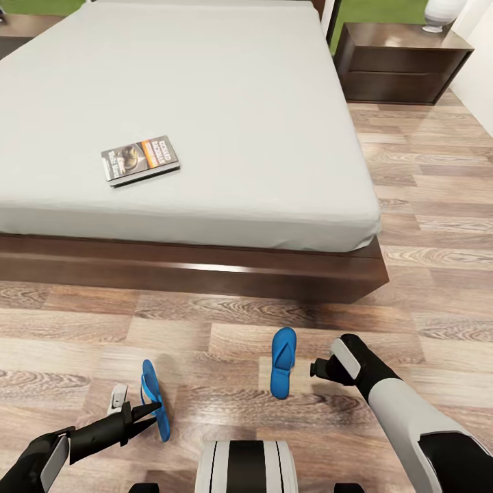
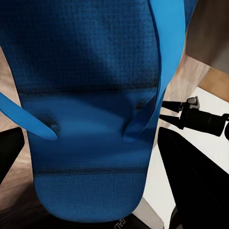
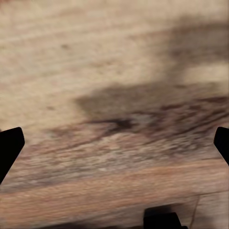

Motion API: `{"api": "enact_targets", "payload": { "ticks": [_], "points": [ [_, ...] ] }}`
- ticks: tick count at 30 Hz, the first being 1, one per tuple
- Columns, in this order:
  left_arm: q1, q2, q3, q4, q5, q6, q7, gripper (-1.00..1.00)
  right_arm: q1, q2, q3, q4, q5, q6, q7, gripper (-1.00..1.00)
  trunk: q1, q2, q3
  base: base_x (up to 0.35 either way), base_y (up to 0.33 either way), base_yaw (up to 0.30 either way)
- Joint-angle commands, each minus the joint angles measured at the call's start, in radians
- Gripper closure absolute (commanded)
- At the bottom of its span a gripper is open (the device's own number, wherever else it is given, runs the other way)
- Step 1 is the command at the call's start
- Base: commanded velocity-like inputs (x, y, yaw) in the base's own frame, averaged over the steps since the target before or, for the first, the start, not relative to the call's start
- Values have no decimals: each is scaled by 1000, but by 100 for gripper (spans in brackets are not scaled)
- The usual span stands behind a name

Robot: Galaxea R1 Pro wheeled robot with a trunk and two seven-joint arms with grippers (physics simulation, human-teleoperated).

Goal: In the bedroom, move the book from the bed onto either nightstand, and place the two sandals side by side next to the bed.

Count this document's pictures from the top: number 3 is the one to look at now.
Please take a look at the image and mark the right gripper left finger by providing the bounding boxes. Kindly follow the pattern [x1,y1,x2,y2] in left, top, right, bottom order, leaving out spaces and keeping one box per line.
[0,127,25,184]

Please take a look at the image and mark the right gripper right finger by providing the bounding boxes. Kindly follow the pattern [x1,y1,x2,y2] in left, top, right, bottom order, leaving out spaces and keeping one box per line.
[214,127,229,165]

